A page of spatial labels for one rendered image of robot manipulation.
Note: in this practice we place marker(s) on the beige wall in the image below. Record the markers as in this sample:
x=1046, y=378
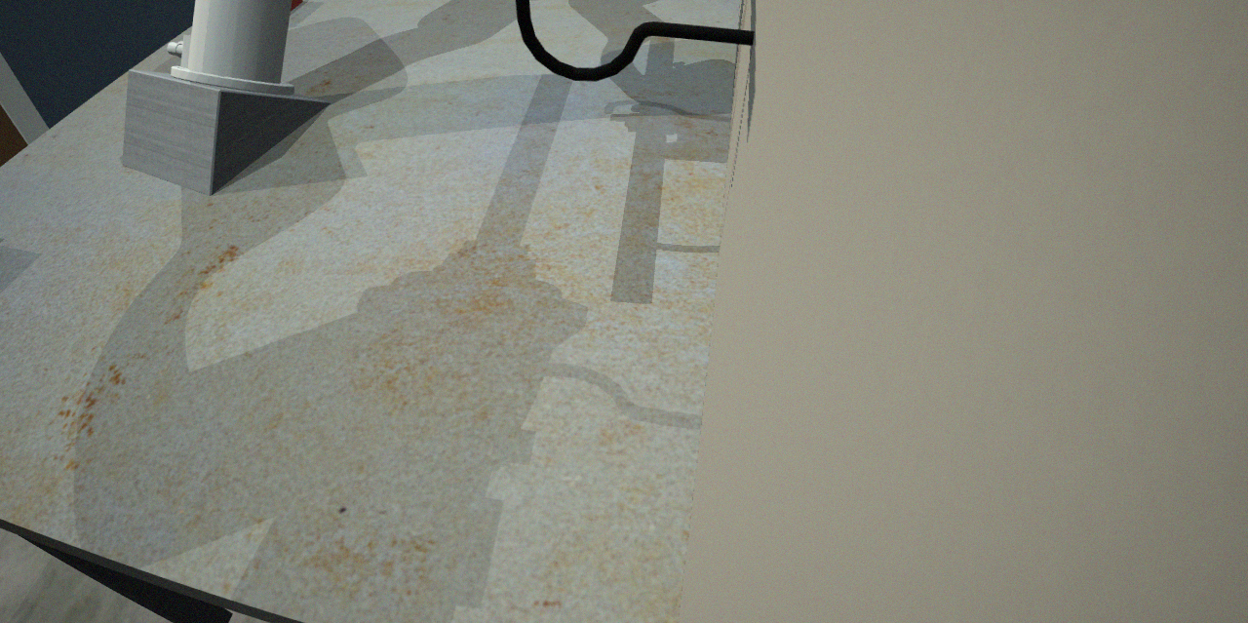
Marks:
x=979, y=350

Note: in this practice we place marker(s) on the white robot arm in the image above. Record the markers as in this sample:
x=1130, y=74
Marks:
x=236, y=44

